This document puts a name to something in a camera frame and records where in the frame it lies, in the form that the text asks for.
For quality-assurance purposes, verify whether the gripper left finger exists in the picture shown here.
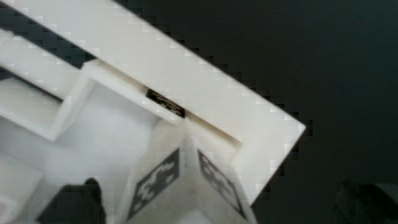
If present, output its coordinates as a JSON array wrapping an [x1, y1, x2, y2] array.
[[36, 178, 107, 224]]

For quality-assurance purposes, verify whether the white L-shaped fence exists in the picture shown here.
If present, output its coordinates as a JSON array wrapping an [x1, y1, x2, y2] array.
[[2, 0, 306, 199]]

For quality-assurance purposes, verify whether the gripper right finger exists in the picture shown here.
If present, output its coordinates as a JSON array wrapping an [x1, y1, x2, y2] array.
[[331, 181, 398, 224]]

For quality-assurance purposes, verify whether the white chair seat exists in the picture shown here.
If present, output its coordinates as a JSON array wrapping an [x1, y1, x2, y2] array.
[[0, 29, 237, 224]]

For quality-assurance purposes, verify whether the white short chair leg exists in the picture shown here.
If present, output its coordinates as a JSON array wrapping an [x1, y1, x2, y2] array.
[[118, 120, 258, 224]]

